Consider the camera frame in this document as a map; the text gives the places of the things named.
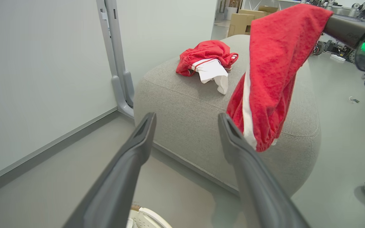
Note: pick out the grey upholstered ottoman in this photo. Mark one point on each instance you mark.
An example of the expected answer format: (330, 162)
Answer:
(182, 120)

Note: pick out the brown cardboard box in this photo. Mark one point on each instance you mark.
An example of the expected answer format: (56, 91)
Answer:
(239, 24)
(253, 13)

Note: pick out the red patterned clothes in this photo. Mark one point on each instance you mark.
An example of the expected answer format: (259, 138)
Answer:
(206, 49)

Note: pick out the grey metal partition foot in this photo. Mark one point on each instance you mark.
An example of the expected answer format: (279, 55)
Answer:
(119, 85)

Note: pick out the white power strip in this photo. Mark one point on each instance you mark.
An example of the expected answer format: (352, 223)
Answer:
(338, 58)

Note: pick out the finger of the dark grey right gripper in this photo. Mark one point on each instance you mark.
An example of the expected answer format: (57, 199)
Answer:
(347, 30)

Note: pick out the red trousers white stripe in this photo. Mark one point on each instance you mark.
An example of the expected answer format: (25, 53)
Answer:
(274, 63)

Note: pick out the white laundry basket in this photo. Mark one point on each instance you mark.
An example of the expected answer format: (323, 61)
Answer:
(147, 219)

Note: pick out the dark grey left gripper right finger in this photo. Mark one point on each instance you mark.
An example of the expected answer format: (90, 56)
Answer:
(258, 190)

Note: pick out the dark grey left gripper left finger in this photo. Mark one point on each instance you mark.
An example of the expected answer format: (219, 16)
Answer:
(116, 190)

